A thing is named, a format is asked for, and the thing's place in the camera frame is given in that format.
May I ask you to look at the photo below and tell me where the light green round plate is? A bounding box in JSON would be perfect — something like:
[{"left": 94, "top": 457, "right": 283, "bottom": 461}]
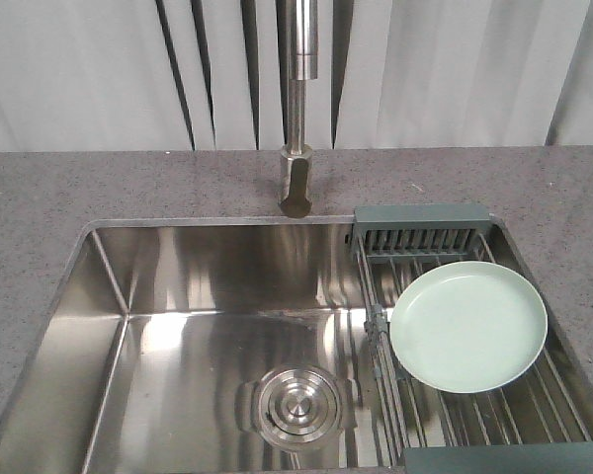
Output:
[{"left": 389, "top": 261, "right": 549, "bottom": 394}]

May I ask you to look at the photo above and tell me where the metal roll-up drying rack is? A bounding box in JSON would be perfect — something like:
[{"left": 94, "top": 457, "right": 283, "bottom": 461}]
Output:
[{"left": 348, "top": 204, "right": 593, "bottom": 473}]

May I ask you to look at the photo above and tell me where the round steel sink drain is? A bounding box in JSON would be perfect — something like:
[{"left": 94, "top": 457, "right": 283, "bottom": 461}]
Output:
[{"left": 251, "top": 365, "right": 344, "bottom": 452}]

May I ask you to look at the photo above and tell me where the stainless steel sink faucet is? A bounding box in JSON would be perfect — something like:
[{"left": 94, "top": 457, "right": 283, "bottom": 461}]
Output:
[{"left": 279, "top": 0, "right": 318, "bottom": 218}]

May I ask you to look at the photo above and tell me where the stainless steel sink basin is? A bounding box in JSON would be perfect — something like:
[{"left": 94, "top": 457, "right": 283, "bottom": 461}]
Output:
[{"left": 0, "top": 217, "right": 593, "bottom": 474}]

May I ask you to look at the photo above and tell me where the white pleated curtain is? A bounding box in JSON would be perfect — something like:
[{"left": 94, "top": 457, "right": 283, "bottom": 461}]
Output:
[{"left": 0, "top": 1, "right": 593, "bottom": 152}]

